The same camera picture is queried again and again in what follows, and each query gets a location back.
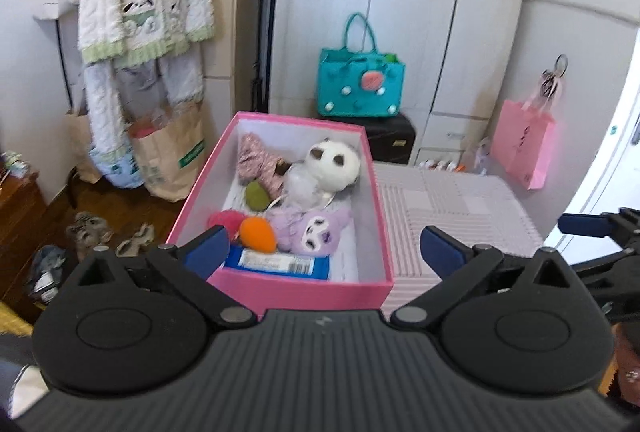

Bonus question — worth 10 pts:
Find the plain brown paper bag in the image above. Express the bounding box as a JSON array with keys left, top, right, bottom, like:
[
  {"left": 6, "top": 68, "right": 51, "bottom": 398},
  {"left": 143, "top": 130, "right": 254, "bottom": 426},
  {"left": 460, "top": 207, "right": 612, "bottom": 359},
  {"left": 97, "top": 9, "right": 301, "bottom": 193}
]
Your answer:
[{"left": 64, "top": 107, "right": 103, "bottom": 185}]

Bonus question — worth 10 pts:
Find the clear plastic bag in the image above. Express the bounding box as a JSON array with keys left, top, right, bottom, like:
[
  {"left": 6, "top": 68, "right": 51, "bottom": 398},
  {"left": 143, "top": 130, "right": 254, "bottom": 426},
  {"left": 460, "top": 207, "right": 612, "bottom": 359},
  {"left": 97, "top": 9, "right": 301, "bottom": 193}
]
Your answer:
[{"left": 472, "top": 137, "right": 494, "bottom": 176}]

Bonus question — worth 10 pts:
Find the red fluffy ball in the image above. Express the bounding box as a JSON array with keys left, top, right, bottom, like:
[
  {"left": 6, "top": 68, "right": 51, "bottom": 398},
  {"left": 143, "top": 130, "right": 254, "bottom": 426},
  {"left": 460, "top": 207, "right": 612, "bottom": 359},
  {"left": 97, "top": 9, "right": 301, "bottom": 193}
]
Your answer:
[{"left": 207, "top": 209, "right": 246, "bottom": 243}]

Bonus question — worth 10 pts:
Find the pink gift bag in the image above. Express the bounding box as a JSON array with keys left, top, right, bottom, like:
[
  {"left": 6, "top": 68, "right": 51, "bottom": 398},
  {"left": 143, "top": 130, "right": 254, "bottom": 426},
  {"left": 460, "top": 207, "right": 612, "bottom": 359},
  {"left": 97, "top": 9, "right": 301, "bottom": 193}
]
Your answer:
[{"left": 490, "top": 98, "right": 557, "bottom": 190}]

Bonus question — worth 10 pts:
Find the pack of small bottles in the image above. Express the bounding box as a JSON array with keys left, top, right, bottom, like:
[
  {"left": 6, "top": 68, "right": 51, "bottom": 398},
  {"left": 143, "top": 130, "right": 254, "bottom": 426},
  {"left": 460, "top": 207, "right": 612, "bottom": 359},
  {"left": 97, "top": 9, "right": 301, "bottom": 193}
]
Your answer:
[{"left": 417, "top": 158, "right": 468, "bottom": 174}]

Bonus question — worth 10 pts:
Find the brown fluffy slipper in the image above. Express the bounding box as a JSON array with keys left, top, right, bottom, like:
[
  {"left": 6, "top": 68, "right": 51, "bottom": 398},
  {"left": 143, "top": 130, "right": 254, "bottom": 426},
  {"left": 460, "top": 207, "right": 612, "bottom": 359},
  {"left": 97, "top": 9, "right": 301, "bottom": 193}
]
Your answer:
[
  {"left": 116, "top": 234, "right": 149, "bottom": 258},
  {"left": 127, "top": 223, "right": 156, "bottom": 245}
]

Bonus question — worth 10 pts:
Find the grey wardrobe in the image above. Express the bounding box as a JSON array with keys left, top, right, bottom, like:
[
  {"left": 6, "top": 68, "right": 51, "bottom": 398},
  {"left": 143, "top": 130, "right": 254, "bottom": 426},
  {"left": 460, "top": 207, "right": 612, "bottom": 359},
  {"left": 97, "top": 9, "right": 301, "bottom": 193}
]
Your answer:
[{"left": 267, "top": 0, "right": 534, "bottom": 169}]

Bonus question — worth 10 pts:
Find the grey white sneaker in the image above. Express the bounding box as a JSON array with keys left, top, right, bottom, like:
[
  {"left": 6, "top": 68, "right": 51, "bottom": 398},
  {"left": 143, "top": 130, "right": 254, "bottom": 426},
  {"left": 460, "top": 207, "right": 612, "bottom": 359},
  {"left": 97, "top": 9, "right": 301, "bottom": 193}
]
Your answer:
[
  {"left": 65, "top": 224, "right": 108, "bottom": 263},
  {"left": 72, "top": 211, "right": 114, "bottom": 238}
]

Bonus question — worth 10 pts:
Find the green ball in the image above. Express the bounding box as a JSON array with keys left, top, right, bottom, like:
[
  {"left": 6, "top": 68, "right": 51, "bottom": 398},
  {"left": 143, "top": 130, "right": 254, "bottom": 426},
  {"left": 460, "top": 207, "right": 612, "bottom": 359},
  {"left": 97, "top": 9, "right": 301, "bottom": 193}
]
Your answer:
[{"left": 243, "top": 179, "right": 271, "bottom": 213}]

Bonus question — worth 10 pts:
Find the pink cardboard box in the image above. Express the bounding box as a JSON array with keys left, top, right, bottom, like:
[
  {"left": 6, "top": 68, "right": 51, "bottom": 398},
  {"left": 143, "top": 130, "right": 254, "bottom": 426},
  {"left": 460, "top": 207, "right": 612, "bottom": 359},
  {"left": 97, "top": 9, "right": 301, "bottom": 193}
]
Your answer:
[{"left": 165, "top": 111, "right": 396, "bottom": 319}]

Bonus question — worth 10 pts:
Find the beige wooden cabinet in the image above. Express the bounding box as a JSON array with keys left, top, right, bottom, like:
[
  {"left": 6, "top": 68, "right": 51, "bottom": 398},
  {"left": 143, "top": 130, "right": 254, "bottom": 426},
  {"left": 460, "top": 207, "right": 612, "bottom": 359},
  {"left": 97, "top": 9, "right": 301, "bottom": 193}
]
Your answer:
[{"left": 200, "top": 0, "right": 273, "bottom": 143}]

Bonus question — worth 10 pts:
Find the yellow cloth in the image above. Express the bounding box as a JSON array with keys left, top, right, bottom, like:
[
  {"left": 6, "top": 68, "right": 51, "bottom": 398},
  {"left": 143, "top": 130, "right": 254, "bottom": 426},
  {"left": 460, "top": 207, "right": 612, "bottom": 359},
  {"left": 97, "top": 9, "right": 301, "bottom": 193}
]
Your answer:
[{"left": 0, "top": 299, "right": 36, "bottom": 339}]

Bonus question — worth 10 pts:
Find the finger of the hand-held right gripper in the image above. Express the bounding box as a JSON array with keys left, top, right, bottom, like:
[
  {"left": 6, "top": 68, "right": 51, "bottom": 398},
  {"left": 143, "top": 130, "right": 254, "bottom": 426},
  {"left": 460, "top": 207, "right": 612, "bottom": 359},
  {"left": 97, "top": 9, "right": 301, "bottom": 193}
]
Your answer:
[
  {"left": 570, "top": 256, "right": 640, "bottom": 319},
  {"left": 557, "top": 207, "right": 640, "bottom": 258}
]

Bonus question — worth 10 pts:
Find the pink floral cloth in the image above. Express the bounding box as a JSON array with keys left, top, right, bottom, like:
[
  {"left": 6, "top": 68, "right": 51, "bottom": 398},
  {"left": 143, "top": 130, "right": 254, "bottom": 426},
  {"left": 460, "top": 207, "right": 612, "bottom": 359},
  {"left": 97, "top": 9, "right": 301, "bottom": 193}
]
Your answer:
[{"left": 236, "top": 133, "right": 291, "bottom": 195}]

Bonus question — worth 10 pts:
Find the brown paper bag green print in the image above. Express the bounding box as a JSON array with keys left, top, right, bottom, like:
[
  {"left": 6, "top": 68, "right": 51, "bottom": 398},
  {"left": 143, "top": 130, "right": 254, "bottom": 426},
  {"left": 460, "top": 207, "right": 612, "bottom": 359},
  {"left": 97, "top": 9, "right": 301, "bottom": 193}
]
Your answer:
[{"left": 127, "top": 102, "right": 208, "bottom": 203}]

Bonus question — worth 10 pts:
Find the purple plush toy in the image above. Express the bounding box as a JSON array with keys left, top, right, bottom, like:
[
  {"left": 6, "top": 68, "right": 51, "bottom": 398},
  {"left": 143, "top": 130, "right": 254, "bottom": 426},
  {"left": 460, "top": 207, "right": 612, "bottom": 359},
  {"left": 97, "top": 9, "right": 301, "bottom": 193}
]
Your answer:
[{"left": 265, "top": 204, "right": 353, "bottom": 258}]

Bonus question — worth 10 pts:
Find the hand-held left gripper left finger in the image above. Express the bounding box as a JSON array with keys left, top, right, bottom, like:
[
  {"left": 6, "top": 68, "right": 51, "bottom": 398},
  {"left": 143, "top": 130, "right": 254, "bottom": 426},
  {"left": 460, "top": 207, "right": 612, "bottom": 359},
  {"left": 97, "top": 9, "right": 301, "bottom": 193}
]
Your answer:
[{"left": 57, "top": 224, "right": 256, "bottom": 329}]

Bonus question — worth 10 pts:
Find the blue wet wipes packet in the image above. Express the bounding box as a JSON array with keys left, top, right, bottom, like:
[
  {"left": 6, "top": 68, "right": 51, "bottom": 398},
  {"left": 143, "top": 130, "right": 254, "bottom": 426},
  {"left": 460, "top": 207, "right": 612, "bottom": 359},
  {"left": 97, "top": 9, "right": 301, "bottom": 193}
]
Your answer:
[{"left": 222, "top": 244, "right": 332, "bottom": 281}]

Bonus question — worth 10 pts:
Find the black clothes rack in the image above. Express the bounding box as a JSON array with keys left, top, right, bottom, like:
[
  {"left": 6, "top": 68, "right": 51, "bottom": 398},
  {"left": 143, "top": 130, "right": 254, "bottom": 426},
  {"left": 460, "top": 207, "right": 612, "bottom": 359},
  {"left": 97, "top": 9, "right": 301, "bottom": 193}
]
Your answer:
[{"left": 47, "top": 0, "right": 283, "bottom": 213}]

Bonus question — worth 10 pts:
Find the orange plush toy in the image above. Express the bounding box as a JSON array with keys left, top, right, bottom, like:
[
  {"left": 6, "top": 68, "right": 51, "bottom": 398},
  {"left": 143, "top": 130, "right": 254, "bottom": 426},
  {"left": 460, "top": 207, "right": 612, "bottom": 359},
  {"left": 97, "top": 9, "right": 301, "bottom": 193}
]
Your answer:
[{"left": 239, "top": 217, "right": 277, "bottom": 254}]

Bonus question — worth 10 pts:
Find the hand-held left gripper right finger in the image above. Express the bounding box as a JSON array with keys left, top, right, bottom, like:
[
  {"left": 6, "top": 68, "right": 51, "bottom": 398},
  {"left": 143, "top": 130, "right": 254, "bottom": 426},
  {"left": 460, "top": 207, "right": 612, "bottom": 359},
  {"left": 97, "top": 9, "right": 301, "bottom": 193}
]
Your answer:
[{"left": 390, "top": 225, "right": 588, "bottom": 331}]

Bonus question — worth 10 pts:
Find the teal felt handbag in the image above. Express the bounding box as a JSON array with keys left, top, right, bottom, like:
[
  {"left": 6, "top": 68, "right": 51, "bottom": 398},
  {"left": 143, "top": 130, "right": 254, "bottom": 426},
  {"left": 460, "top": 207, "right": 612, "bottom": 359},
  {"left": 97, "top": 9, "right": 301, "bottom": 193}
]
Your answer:
[{"left": 315, "top": 12, "right": 406, "bottom": 119}]

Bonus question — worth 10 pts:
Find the blue grey sneaker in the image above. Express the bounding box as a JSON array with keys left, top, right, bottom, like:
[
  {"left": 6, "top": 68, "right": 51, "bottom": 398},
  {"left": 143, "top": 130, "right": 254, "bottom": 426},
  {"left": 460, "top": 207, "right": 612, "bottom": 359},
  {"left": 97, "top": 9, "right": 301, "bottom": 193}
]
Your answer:
[{"left": 26, "top": 246, "right": 68, "bottom": 304}]

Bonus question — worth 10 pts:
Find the panda plush toy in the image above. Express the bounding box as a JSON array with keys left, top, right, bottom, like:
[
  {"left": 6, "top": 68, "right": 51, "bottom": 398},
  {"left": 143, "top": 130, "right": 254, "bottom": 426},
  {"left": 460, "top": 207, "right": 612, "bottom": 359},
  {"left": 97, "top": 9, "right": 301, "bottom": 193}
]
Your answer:
[{"left": 285, "top": 137, "right": 362, "bottom": 208}]

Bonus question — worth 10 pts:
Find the black white striped ribbon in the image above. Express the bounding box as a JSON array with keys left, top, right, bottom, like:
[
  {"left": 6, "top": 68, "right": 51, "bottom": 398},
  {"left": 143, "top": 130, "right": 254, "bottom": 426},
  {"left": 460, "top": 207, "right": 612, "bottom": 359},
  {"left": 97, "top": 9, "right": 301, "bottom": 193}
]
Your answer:
[{"left": 539, "top": 69, "right": 564, "bottom": 101}]

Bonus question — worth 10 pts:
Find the white printed paper sheet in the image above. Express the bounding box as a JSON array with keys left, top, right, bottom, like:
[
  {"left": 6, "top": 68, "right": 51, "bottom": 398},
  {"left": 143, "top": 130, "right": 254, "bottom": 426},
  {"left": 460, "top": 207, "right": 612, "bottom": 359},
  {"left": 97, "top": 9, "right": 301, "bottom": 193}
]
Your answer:
[{"left": 330, "top": 232, "right": 361, "bottom": 283}]

